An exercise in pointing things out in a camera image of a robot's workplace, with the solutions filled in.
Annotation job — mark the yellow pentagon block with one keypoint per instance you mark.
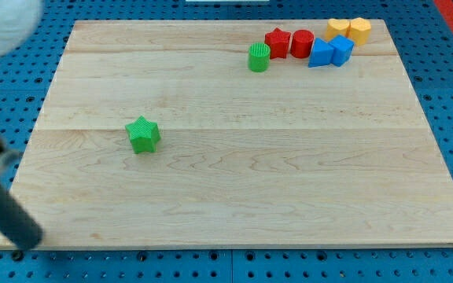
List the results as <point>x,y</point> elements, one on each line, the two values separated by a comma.
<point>359,31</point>

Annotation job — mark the blue cube block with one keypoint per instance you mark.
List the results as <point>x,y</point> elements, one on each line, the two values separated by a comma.
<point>342,49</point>

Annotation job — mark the red cylinder block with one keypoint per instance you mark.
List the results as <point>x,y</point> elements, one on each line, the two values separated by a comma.
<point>302,42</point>

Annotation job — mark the wooden board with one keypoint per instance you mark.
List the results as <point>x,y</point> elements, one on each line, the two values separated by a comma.
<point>290,158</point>

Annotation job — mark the yellow heart block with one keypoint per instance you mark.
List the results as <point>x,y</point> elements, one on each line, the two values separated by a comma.
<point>336,27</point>

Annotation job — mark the green cylinder block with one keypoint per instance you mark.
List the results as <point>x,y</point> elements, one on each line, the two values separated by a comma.
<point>259,57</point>

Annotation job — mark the blue triangle block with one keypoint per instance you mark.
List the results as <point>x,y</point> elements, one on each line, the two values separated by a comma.
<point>321,54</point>

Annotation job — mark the green star block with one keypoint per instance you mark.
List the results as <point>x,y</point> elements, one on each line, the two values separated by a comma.
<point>143,135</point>

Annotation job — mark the red star block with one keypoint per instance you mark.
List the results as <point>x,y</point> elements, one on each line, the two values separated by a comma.
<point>278,41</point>

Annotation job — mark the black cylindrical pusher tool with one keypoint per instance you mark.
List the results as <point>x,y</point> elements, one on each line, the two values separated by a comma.
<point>15,223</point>

